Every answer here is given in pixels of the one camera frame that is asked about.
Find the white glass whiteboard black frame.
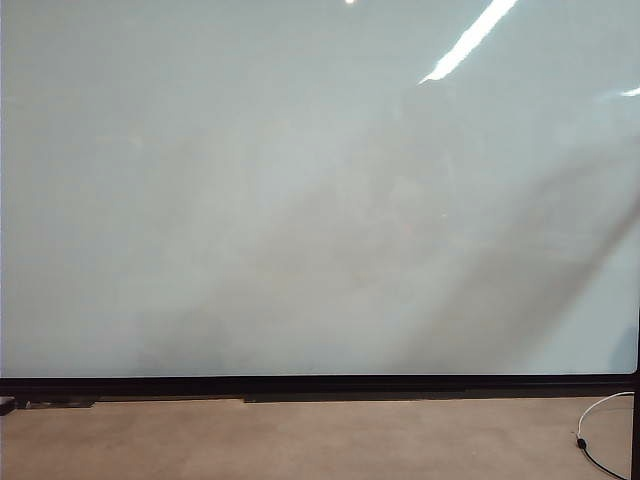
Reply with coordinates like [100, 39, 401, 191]
[0, 0, 640, 397]

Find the short black bracket under whiteboard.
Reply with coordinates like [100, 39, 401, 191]
[25, 396, 99, 409]

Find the white cable with black plug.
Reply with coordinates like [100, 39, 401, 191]
[574, 391, 639, 480]

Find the black whiteboard stand post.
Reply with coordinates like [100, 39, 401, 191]
[633, 370, 640, 480]

